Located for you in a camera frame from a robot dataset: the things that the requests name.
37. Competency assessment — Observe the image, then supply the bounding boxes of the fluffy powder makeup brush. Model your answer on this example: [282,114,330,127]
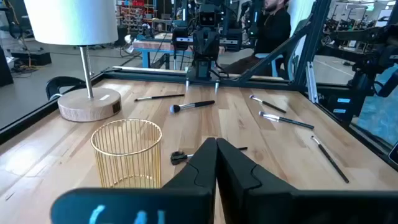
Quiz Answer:
[169,100,216,114]

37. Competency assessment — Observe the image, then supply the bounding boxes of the white shade wooden base lamp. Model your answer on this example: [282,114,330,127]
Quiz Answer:
[23,0,123,123]

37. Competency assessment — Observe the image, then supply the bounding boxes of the black aluminium table frame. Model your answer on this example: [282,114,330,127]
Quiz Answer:
[0,0,398,172]

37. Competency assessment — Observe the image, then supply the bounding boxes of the black control box blue labels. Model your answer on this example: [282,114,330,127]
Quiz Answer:
[323,90,357,125]

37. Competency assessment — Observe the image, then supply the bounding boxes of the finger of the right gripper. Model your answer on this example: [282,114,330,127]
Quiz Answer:
[206,29,220,60]
[193,29,207,60]

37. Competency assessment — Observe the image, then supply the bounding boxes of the blue stool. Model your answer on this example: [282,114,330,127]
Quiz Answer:
[254,52,284,78]

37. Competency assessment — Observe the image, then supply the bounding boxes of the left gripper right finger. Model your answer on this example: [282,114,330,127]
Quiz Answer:
[216,138,398,224]

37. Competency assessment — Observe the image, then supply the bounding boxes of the gold wire basket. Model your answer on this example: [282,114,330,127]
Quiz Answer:
[90,118,163,190]

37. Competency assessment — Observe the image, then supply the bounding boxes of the black curved chair back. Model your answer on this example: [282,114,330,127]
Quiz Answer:
[45,76,86,101]

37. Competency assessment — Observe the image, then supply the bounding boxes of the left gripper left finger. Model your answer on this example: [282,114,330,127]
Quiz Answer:
[50,137,218,224]

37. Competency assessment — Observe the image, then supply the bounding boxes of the person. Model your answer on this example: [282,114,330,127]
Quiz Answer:
[222,0,292,76]

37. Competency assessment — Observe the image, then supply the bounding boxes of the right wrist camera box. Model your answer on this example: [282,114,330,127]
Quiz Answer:
[198,11,218,28]

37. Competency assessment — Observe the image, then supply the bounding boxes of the shelf with red bins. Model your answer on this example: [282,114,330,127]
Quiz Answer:
[119,0,156,24]

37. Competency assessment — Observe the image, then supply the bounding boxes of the thin black makeup brush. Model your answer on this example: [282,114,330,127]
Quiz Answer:
[134,93,185,102]
[310,135,350,184]

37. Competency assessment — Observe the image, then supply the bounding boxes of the black fan makeup brush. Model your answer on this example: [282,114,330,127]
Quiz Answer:
[170,146,249,166]

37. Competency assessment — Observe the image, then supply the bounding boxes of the black floor case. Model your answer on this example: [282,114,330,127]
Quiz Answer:
[11,49,52,67]

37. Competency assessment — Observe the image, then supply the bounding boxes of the black makeup brush silver ferrule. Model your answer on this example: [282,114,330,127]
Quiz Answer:
[249,94,287,114]
[258,111,315,130]

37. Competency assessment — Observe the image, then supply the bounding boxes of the blue frame wooden workbench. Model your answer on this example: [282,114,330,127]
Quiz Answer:
[132,39,226,70]

